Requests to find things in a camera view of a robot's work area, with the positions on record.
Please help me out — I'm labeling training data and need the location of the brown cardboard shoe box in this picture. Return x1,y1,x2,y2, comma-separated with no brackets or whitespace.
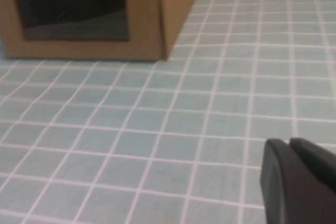
0,0,206,61

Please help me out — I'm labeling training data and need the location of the green checkered tablecloth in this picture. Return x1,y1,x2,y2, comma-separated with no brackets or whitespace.
0,0,336,224

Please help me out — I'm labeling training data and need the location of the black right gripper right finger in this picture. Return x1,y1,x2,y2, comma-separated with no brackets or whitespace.
289,136,336,186

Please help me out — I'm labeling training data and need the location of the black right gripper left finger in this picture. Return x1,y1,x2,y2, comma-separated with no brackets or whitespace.
259,137,336,224

